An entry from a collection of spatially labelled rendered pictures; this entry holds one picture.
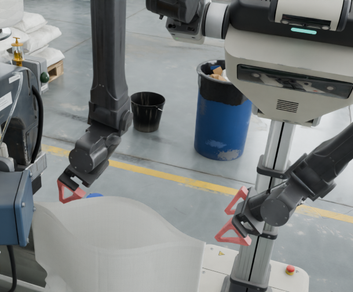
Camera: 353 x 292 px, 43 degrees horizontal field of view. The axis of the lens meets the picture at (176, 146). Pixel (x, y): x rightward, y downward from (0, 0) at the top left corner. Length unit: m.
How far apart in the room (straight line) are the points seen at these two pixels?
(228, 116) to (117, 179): 0.90
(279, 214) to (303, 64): 0.44
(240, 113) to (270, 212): 2.37
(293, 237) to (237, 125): 0.93
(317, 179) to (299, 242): 1.89
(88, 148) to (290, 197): 0.40
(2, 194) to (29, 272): 1.18
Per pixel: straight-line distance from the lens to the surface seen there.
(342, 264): 2.74
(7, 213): 0.73
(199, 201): 2.92
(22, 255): 1.86
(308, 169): 0.90
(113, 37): 0.79
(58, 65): 4.75
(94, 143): 0.89
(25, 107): 1.18
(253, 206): 0.96
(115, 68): 0.84
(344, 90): 1.21
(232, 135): 3.28
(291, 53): 1.17
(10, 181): 0.77
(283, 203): 0.85
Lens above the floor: 1.73
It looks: 30 degrees down
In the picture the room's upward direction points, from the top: 5 degrees clockwise
